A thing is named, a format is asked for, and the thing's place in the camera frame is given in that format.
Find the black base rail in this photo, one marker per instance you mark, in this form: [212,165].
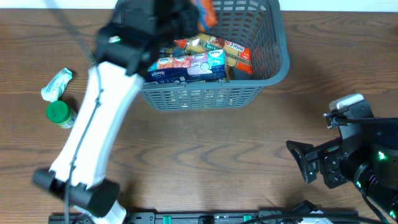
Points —
[199,218]

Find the blue Kleenex tissue multipack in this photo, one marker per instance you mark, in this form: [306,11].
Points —
[189,68]

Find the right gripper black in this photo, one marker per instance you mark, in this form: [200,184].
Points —
[311,163]

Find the green lid seasoning jar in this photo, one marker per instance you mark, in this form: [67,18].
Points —
[61,114]

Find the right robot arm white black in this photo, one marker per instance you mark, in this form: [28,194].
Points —
[364,154]

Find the grey plastic basket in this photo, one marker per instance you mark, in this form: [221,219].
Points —
[251,34]

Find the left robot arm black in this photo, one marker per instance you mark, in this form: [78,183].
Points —
[125,48]

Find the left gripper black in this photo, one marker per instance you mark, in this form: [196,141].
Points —
[189,27]

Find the light green packet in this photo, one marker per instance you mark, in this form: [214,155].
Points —
[56,87]

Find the orange medicine box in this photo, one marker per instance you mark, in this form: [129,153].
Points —
[207,15]

